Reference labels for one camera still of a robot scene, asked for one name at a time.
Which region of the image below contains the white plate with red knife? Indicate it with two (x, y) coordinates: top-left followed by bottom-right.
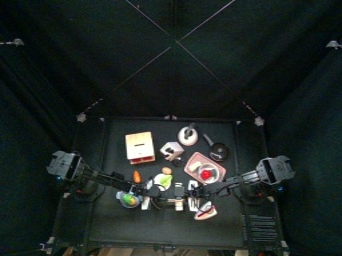
(192, 200), (219, 221)

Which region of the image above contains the wooden toy toaster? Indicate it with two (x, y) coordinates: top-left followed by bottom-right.
(124, 131), (158, 166)

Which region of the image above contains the white label sticker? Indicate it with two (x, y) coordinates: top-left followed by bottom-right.
(247, 214), (278, 243)

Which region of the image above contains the grey toy knife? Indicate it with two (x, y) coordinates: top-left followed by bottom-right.
(174, 182), (186, 198)

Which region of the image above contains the pink tray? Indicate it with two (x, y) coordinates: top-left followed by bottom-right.
(183, 151), (227, 185)

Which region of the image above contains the white plate with red food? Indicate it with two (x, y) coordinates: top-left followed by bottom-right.
(196, 164), (220, 184)

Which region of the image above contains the white plate with green pear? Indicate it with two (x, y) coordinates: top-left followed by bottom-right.
(152, 173), (175, 192)

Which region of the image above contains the white toy knife block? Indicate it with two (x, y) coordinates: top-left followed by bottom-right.
(159, 141), (186, 162)

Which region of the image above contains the bowl with green yellow fruit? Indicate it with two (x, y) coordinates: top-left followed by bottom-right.
(116, 190), (144, 210)

